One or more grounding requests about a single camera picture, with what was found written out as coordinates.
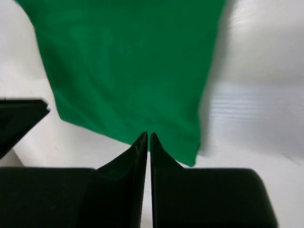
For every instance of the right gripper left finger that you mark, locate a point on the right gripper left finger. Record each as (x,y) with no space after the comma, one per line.
(108,197)

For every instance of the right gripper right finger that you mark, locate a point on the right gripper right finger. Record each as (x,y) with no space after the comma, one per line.
(206,197)

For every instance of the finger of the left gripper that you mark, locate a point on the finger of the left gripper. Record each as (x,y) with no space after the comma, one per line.
(17,117)

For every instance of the green t shirt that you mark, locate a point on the green t shirt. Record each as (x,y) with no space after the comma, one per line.
(123,67)

